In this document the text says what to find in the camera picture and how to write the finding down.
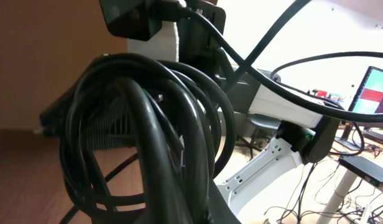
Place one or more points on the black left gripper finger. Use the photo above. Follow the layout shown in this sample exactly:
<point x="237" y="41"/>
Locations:
<point x="217" y="211"/>

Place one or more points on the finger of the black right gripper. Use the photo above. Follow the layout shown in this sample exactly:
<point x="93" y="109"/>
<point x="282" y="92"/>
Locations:
<point x="92" y="113"/>

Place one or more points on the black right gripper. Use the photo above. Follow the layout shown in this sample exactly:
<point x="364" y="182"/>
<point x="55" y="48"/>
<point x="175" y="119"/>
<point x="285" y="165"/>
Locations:
<point x="199" y="49"/>

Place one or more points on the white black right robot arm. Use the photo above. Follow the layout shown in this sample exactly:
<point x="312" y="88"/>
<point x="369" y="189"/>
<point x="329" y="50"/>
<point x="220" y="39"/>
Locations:
<point x="142" y="140"/>

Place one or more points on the grey office chair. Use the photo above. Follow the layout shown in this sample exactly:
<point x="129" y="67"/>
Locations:
<point x="258" y="121"/>

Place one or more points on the white desk leg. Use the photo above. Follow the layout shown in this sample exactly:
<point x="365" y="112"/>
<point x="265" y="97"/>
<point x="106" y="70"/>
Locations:
<point x="337" y="197"/>

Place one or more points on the computer monitor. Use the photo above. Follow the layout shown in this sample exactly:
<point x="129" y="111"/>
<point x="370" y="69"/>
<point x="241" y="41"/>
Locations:
<point x="369" y="95"/>

